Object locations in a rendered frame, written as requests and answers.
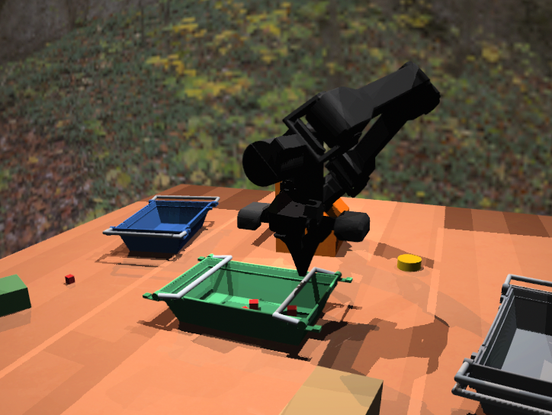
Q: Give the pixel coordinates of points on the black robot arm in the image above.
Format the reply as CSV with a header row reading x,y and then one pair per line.
x,y
336,117

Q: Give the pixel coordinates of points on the blue plastic tray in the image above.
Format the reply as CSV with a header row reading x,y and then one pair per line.
x,y
164,226

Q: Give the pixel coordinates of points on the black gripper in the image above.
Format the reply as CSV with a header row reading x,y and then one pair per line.
x,y
348,226

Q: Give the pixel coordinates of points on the green box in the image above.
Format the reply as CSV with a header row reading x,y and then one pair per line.
x,y
13,295

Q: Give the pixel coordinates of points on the yellow short cylinder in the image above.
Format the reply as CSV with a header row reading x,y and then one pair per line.
x,y
409,263

